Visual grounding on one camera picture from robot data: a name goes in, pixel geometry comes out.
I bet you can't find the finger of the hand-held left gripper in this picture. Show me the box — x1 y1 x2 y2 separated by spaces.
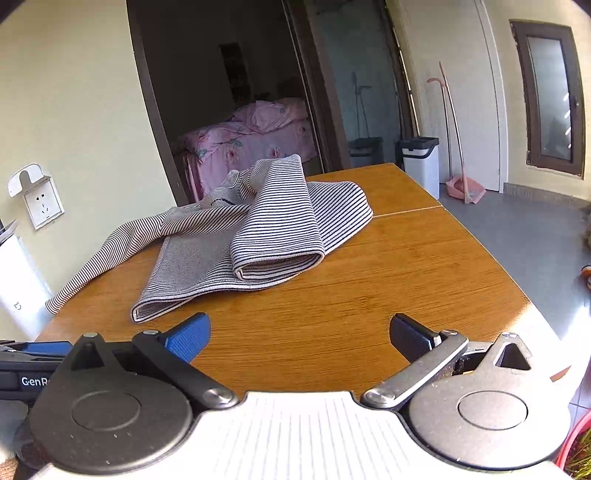
0 340 75 363

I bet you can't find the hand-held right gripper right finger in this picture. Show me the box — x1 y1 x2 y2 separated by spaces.
361 313 548 411

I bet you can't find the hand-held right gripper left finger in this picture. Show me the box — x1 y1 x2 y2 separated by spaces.
65 313 240 411

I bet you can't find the striped long-sleeve shirt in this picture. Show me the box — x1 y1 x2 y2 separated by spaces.
45 154 374 324

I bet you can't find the white socket splash cover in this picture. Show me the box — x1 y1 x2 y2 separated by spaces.
8 162 51 198

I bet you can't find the white bin with black lid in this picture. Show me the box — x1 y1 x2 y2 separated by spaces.
396 137 441 200

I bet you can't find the red plant pot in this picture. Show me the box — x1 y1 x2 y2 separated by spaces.
553 408 591 480

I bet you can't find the bed with pink floral bedding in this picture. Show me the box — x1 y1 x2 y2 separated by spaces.
178 97 318 181

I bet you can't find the bundle of leaning poles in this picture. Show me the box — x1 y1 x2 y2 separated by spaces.
394 44 422 139

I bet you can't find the white door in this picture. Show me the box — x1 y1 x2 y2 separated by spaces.
406 0 509 193

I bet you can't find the brown-framed frosted window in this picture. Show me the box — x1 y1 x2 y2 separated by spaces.
509 19 586 176

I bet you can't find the white wall appliance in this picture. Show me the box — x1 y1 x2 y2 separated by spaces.
0 220 54 341

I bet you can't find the white wall socket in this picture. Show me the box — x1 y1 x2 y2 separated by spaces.
23 179 65 230

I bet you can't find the pink long-handled dustpan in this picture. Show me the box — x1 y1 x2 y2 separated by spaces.
426 78 486 204

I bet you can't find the dark brown door frame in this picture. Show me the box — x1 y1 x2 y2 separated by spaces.
124 0 354 205

